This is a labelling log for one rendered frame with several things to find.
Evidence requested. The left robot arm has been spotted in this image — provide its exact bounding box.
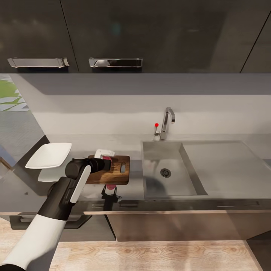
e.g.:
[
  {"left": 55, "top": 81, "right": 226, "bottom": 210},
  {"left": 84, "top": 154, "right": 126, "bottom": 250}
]
[{"left": 0, "top": 149, "right": 115, "bottom": 271}]

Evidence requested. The cutting board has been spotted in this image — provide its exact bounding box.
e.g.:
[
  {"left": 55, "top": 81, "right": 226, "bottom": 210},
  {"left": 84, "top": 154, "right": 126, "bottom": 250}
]
[{"left": 86, "top": 155, "right": 130, "bottom": 183}]

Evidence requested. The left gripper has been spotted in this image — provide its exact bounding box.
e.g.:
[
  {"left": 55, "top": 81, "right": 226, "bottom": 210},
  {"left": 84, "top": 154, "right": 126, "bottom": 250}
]
[{"left": 90, "top": 158, "right": 112, "bottom": 172}]

